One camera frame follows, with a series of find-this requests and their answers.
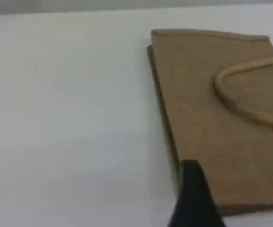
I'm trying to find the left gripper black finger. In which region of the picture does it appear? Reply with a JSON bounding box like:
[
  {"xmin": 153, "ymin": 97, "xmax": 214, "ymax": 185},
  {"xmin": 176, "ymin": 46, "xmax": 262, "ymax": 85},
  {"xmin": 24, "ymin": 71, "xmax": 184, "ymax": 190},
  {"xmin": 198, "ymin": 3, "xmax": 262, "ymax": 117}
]
[{"xmin": 166, "ymin": 159, "xmax": 227, "ymax": 227}]

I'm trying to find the brown jute tote bag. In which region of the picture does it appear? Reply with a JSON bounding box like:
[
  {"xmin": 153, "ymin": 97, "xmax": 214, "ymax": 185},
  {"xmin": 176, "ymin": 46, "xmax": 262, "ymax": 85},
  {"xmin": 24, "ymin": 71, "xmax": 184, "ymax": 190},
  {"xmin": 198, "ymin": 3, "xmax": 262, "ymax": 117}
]
[{"xmin": 147, "ymin": 28, "xmax": 273, "ymax": 217}]

